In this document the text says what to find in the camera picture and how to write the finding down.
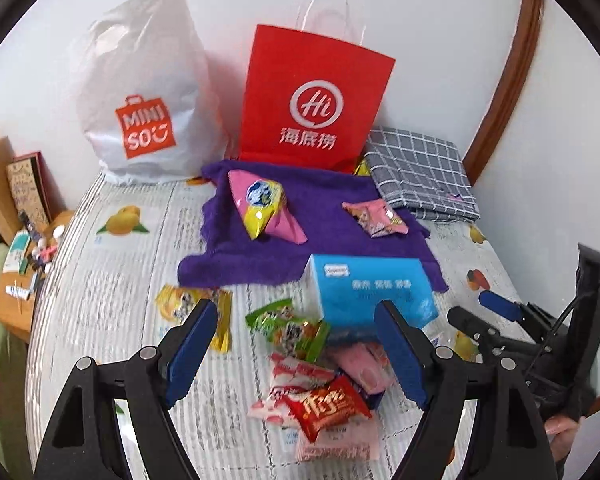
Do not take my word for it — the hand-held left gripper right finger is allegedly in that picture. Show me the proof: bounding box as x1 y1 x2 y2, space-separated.
374 299 563 480

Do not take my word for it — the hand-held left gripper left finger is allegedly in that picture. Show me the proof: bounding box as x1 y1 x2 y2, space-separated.
32 299 220 480

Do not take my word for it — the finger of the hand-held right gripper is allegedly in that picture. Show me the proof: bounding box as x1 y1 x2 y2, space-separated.
478 290 553 333
447 306 537 358

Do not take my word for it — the plain pink snack packet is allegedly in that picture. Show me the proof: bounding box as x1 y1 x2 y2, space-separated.
325 342 397 396

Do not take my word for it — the blue snack packet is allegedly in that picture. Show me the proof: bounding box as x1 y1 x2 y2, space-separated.
350 380 387 412

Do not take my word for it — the red and white snack packet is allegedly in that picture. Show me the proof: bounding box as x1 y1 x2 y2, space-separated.
270 352 338 388
247 385 301 428

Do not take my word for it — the green snack packet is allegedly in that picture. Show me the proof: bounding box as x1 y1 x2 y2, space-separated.
245 299 331 363

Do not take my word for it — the person's right hand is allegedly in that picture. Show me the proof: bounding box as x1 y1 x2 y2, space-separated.
545 414 582 467

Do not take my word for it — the blue tissue box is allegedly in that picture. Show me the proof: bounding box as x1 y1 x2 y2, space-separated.
300 254 440 333

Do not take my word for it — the fruit print tablecloth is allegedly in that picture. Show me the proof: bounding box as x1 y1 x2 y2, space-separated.
25 167 546 480

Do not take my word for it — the purple towel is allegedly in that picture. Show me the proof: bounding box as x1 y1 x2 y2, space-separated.
177 159 450 295

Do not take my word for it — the grey checked cloth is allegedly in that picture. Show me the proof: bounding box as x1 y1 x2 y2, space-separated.
362 125 482 223

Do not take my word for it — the pink and yellow snack packet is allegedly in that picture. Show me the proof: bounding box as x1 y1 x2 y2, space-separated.
228 170 308 246

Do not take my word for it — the wooden nightstand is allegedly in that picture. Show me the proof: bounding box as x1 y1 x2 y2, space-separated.
0 209 76 346

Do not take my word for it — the green cloth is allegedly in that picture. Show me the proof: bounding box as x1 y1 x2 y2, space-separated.
0 240 31 461

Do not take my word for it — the white and green tube box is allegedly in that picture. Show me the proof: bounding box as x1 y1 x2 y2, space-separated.
2 232 33 273

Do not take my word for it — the red patterned box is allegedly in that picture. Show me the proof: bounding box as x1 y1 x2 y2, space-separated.
5 150 53 226

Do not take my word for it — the white plastic bag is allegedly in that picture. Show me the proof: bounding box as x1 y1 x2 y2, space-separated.
70 0 231 186

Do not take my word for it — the red paper bag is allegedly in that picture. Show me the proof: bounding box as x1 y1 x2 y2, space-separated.
237 0 397 177

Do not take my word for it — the brown wooden door frame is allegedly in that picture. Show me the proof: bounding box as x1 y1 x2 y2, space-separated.
462 0 546 186

